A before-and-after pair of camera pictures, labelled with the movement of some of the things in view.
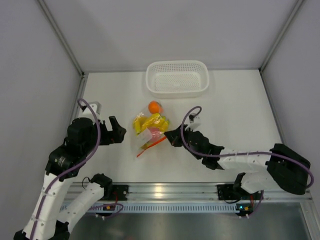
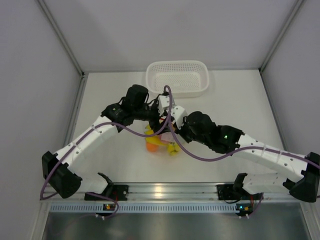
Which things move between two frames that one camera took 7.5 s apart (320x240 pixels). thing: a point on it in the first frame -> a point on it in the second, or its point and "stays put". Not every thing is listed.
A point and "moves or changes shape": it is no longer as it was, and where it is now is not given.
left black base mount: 121,190 stays put
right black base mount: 227,192 stays put
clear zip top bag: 149,126 moves or changes shape
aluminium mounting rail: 193,191 stays put
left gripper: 115,136 -> 155,124
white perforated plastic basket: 177,78 stays put
